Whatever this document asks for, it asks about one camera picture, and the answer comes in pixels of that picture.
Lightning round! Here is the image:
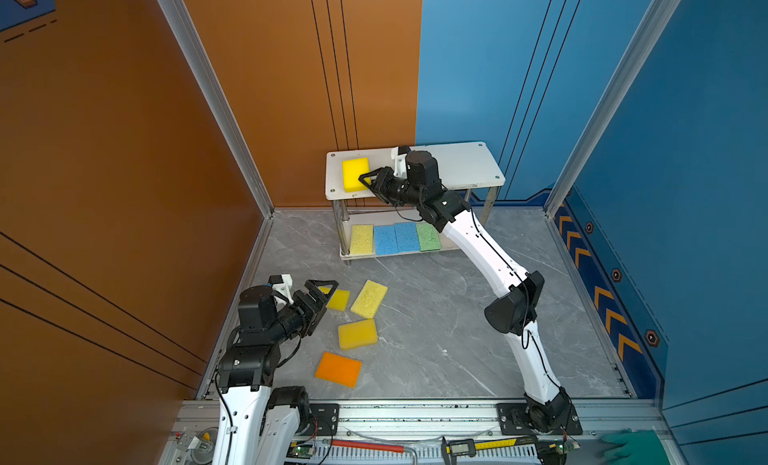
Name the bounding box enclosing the thick yellow foam sponge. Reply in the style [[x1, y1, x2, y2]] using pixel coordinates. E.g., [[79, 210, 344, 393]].
[[342, 157, 370, 193]]

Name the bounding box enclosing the aluminium front rail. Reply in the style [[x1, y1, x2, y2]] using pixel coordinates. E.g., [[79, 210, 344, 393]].
[[159, 399, 686, 464]]

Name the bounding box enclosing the orange foam sponge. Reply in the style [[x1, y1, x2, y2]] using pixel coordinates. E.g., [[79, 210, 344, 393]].
[[314, 352, 362, 388]]

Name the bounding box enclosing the red-handled tool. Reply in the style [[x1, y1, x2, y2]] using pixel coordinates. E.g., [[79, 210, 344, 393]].
[[330, 440, 406, 454]]

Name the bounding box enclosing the white two-tier shelf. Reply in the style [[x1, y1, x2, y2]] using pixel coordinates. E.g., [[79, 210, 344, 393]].
[[325, 142, 505, 261]]

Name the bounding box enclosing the circuit board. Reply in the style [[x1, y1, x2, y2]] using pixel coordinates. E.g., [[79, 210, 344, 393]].
[[287, 442, 317, 460], [549, 440, 581, 455]]

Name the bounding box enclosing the small yellow foam sponge left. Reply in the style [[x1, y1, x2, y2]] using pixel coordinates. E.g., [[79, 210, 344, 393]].
[[327, 289, 350, 312]]

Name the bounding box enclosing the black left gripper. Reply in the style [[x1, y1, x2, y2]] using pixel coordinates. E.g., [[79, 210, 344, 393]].
[[268, 280, 336, 346]]

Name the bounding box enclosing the green cellulose sponge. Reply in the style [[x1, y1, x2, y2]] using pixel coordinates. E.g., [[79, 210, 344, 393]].
[[416, 223, 442, 252]]

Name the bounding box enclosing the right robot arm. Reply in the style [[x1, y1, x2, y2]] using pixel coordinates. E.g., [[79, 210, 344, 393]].
[[354, 147, 583, 435]]

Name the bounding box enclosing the blue cellulose sponge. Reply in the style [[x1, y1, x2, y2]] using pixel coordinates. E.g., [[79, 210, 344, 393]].
[[373, 225, 398, 256], [393, 222, 421, 253]]

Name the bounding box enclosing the yellow cellulose sponge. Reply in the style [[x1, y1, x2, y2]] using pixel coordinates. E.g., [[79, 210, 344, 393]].
[[350, 280, 388, 319], [349, 225, 375, 256]]

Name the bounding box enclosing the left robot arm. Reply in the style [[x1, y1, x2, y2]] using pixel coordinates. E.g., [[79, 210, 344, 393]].
[[212, 275, 338, 464]]

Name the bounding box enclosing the green rubber glove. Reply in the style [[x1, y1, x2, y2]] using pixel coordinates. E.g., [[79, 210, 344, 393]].
[[601, 431, 670, 465]]

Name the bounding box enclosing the right circuit board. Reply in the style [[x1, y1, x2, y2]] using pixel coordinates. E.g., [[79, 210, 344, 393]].
[[549, 440, 581, 455]]

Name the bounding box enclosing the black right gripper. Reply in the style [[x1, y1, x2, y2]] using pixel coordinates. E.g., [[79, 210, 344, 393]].
[[358, 167, 426, 210]]

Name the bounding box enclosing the digital caliper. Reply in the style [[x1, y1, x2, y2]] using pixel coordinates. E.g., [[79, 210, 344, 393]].
[[440, 436, 538, 465]]

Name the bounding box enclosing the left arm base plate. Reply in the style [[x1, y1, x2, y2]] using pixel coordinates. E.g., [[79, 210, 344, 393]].
[[256, 403, 341, 437]]

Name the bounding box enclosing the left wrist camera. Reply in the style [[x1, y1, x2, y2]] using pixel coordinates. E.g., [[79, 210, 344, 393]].
[[268, 274, 293, 304]]

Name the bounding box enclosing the left circuit board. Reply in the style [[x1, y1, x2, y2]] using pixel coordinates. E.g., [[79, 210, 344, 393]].
[[287, 442, 317, 460]]

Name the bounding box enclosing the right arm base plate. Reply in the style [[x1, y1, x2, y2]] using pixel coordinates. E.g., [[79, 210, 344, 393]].
[[496, 403, 583, 436]]

